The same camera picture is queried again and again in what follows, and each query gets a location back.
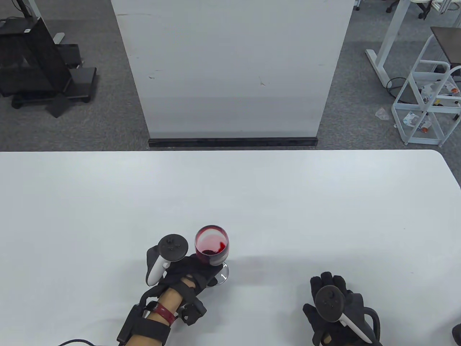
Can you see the person's right hand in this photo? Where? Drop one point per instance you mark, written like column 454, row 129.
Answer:
column 326, row 279

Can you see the person's left hand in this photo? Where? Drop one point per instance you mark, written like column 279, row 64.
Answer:
column 183, row 268

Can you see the wine glass with red wine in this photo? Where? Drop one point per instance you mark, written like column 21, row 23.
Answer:
column 212, row 245

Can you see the person's left forearm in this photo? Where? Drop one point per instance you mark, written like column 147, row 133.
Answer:
column 169, row 299

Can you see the black white right hand controller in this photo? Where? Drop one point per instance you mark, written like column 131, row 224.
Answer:
column 329, row 302

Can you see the black white hand controller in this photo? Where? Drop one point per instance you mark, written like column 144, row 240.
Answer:
column 329, row 302
column 173, row 247

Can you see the black white left hand controller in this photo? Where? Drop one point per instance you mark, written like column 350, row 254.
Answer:
column 173, row 247

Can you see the red wristband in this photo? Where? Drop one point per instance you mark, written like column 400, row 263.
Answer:
column 164, row 313

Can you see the white table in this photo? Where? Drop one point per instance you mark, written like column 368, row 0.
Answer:
column 252, row 187

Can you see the clear plastic wrapper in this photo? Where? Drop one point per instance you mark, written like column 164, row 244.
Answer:
column 382, row 114

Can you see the crumpled white wrappers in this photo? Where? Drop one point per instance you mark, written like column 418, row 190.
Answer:
column 410, row 119
column 430, row 90

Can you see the white roll-up screen black base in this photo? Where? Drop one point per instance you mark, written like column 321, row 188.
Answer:
column 230, row 72

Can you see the white metal rack trolley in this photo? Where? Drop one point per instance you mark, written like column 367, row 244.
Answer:
column 414, row 77

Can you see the black equipment cart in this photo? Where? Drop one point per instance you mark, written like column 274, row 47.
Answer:
column 32, row 65

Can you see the grey stand foot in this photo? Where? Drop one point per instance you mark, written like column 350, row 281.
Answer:
column 59, row 38

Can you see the brown board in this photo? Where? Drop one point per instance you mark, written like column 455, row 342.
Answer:
column 450, row 43

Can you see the black chair base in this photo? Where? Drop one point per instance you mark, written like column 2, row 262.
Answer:
column 392, row 5
column 424, row 9

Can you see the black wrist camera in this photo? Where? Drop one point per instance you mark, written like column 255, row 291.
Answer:
column 194, row 311

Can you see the white desk leg frame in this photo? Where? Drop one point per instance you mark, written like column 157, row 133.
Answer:
column 387, row 39

